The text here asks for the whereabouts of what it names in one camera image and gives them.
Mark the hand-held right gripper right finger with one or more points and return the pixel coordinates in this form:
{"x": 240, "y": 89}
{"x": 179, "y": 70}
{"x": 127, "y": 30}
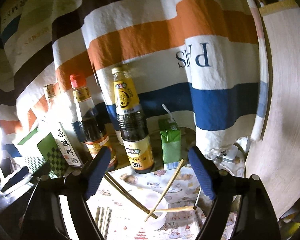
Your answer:
{"x": 202, "y": 172}

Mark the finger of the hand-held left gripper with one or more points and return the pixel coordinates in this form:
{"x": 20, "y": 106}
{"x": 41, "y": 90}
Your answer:
{"x": 41, "y": 170}
{"x": 15, "y": 178}

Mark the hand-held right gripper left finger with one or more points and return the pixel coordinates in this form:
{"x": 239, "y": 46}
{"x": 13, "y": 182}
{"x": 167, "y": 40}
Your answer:
{"x": 97, "y": 170}

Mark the single bamboo chopstick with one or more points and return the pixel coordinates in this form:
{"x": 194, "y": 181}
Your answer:
{"x": 165, "y": 190}
{"x": 177, "y": 208}

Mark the translucent plastic cup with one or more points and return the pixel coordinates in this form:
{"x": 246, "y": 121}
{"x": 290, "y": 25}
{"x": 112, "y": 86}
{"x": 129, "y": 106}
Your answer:
{"x": 160, "y": 221}

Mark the green checkered box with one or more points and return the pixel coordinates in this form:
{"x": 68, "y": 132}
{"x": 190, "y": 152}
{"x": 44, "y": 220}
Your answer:
{"x": 40, "y": 152}

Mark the white power adapter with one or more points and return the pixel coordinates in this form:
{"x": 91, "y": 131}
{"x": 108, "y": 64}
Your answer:
{"x": 227, "y": 155}

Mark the clear cooking wine bottle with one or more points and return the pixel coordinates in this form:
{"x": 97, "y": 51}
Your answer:
{"x": 67, "y": 150}

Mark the green drink carton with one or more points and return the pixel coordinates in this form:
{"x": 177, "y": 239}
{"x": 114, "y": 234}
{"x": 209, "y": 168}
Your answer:
{"x": 170, "y": 145}

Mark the dark vinegar bottle red cap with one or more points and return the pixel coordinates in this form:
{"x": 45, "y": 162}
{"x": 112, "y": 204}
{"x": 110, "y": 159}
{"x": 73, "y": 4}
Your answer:
{"x": 90, "y": 127}

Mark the oyster sauce bottle yellow label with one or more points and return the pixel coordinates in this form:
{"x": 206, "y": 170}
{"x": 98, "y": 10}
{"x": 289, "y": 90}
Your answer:
{"x": 135, "y": 145}

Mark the bear print blanket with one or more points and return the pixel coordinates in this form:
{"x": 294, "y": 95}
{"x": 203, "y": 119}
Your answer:
{"x": 145, "y": 182}

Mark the red print table cloth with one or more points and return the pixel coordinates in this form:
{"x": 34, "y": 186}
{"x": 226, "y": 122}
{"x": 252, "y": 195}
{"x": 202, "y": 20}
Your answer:
{"x": 175, "y": 227}

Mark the white drinking straw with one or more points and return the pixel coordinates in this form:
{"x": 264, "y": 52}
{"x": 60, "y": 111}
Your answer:
{"x": 167, "y": 111}

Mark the light wooden board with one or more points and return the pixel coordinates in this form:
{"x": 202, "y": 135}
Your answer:
{"x": 285, "y": 105}

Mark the striped hanging cloth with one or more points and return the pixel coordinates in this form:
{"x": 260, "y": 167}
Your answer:
{"x": 152, "y": 35}

